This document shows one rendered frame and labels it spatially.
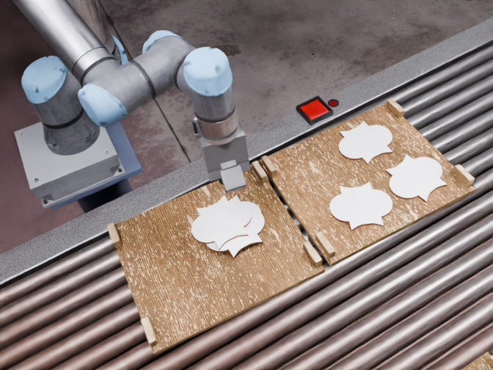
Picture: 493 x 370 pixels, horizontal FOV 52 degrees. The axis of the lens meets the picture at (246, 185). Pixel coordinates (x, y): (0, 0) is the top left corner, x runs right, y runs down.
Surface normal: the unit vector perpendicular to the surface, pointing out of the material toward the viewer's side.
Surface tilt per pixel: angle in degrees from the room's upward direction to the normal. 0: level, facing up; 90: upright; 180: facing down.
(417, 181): 0
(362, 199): 0
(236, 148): 90
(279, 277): 0
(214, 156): 90
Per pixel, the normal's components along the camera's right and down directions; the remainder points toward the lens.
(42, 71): -0.18, -0.53
